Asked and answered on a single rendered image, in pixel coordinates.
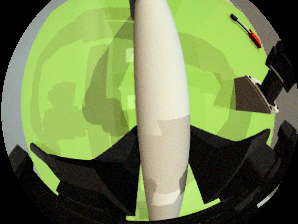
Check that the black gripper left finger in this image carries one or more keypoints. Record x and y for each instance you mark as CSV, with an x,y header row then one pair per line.
x,y
113,173

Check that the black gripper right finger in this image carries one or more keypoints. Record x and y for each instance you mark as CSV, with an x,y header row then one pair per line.
x,y
214,160

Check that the white cylindrical tube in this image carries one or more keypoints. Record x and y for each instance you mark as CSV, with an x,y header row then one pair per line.
x,y
161,93

